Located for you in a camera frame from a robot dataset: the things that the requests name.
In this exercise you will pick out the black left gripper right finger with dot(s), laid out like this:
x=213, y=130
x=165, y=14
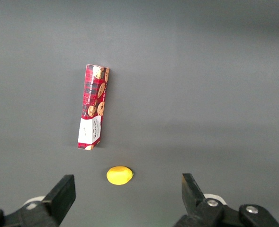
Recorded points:
x=193, y=198

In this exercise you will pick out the red tartan cookie box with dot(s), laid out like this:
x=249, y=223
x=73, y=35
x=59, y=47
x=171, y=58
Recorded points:
x=93, y=106

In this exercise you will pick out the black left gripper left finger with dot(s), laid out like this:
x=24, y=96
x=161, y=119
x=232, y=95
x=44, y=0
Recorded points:
x=58, y=196

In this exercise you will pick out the yellow lemon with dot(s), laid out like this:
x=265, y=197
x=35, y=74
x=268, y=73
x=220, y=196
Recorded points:
x=119, y=175

